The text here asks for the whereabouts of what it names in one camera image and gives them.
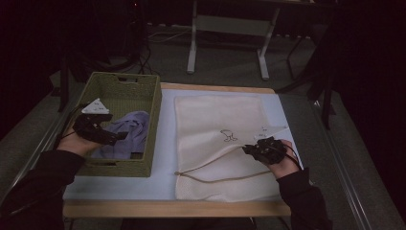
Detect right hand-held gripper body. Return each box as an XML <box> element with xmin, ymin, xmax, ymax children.
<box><xmin>249</xmin><ymin>125</ymin><xmax>290</xmax><ymax>166</ymax></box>

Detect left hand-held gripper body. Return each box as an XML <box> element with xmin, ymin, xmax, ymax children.
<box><xmin>72</xmin><ymin>98</ymin><xmax>121</xmax><ymax>147</ymax></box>

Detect purple garment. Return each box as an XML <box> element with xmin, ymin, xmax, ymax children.
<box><xmin>92</xmin><ymin>110</ymin><xmax>151</xmax><ymax>160</ymax></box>

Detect green woven basket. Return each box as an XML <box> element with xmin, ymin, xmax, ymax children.
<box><xmin>67</xmin><ymin>71</ymin><xmax>163</xmax><ymax>178</ymax></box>

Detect cream mesh laundry bag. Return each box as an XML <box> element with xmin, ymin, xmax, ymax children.
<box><xmin>173</xmin><ymin>94</ymin><xmax>290</xmax><ymax>203</ymax></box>

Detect person's left hand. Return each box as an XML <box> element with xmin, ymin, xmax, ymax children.
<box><xmin>56</xmin><ymin>128</ymin><xmax>103</xmax><ymax>158</ymax></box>

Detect light blue table mat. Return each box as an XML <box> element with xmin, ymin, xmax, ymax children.
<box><xmin>62</xmin><ymin>88</ymin><xmax>305</xmax><ymax>201</ymax></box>

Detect black metal stand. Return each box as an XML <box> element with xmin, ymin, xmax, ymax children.
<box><xmin>56</xmin><ymin>52</ymin><xmax>72</xmax><ymax>113</ymax></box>
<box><xmin>276</xmin><ymin>30</ymin><xmax>337</xmax><ymax>130</ymax></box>

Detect left hand-held gripper cable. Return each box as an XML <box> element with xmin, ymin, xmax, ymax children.
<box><xmin>52</xmin><ymin>103</ymin><xmax>89</xmax><ymax>151</ymax></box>

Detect hand-held gripper cable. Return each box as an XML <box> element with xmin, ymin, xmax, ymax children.
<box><xmin>52</xmin><ymin>103</ymin><xmax>89</xmax><ymax>151</ymax></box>
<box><xmin>281</xmin><ymin>141</ymin><xmax>304</xmax><ymax>171</ymax></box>

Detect right hand-held gripper cable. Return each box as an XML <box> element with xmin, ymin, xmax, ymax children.
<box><xmin>281</xmin><ymin>141</ymin><xmax>304</xmax><ymax>171</ymax></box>

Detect metal floor rail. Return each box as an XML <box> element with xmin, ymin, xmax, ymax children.
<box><xmin>0</xmin><ymin>90</ymin><xmax>84</xmax><ymax>205</ymax></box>
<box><xmin>310</xmin><ymin>100</ymin><xmax>375</xmax><ymax>230</ymax></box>

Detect cables on floor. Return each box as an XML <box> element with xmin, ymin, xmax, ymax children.
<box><xmin>127</xmin><ymin>23</ymin><xmax>192</xmax><ymax>77</ymax></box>

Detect white metal stand frame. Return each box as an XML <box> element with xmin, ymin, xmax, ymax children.
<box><xmin>186</xmin><ymin>0</ymin><xmax>282</xmax><ymax>81</ymax></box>

